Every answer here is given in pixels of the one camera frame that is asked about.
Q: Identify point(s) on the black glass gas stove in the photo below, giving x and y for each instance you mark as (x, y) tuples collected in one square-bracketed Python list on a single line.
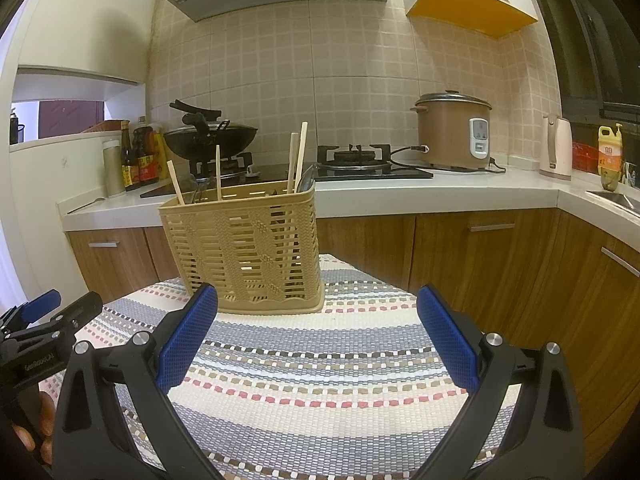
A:
[(350, 172)]

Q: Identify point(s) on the wooden chopstick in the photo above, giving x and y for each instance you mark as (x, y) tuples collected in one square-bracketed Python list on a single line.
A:
[(292, 162), (302, 155), (175, 183), (218, 172)]

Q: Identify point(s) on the dark red door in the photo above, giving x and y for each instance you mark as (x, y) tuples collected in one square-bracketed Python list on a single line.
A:
[(70, 120)]

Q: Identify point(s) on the dark soy sauce bottle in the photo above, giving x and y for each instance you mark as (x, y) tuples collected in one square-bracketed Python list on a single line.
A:
[(129, 165)]

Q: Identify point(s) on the black mesh holder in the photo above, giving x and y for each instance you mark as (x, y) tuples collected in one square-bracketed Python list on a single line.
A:
[(15, 129)]

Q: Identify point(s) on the woven brown tray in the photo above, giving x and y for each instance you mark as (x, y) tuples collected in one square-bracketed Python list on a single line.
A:
[(102, 126)]

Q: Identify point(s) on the black wok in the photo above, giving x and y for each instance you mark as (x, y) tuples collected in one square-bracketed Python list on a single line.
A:
[(215, 145)]

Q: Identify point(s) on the clear glass cup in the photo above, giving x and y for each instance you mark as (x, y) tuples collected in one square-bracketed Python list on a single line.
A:
[(631, 175)]

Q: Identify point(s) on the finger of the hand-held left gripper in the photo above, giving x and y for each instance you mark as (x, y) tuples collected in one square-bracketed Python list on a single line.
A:
[(82, 310), (44, 304)]

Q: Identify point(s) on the dark window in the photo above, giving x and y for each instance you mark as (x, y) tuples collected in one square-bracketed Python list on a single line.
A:
[(575, 60)]

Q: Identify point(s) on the yellow detergent bottle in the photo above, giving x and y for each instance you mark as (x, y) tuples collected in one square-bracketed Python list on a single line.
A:
[(610, 152)]

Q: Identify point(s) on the steel sink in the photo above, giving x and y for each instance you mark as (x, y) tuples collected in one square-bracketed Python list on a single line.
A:
[(615, 200)]

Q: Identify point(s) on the black burner grate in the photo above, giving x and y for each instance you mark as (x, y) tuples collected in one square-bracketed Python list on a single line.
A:
[(355, 152), (235, 162)]

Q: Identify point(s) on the beige tall bottle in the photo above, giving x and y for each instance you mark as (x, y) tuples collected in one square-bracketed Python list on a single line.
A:
[(114, 167)]

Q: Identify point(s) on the brown rice cooker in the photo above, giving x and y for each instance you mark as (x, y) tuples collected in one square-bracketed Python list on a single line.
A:
[(445, 135)]

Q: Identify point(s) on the metal spoon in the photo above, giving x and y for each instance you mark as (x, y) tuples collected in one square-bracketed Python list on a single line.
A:
[(85, 205), (306, 181), (200, 191)]

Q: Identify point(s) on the striped woven mat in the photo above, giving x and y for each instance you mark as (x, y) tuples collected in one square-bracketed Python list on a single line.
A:
[(310, 360)]

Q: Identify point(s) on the pale pink electric kettle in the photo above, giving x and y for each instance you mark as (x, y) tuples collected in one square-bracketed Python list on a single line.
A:
[(560, 150)]

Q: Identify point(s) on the person's left hand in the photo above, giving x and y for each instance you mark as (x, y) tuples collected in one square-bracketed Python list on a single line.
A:
[(46, 415)]

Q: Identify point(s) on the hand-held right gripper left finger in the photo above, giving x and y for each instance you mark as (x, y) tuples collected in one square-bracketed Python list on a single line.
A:
[(187, 340)]

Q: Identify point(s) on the yellow oil bottle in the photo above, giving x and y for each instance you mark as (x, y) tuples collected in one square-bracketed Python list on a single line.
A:
[(162, 152)]

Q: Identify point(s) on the grey stove knob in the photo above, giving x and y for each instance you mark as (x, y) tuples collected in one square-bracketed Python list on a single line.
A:
[(252, 170)]

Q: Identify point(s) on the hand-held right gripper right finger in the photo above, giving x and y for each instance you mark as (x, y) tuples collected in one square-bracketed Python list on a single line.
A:
[(450, 340)]

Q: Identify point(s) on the beige plastic utensil basket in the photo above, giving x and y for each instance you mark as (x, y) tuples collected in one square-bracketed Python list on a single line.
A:
[(240, 245)]

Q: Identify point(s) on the red plastic crate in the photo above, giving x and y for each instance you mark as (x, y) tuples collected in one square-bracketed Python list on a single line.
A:
[(585, 157)]

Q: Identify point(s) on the red label sauce bottle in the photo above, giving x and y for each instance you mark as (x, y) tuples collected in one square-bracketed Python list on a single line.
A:
[(146, 160)]

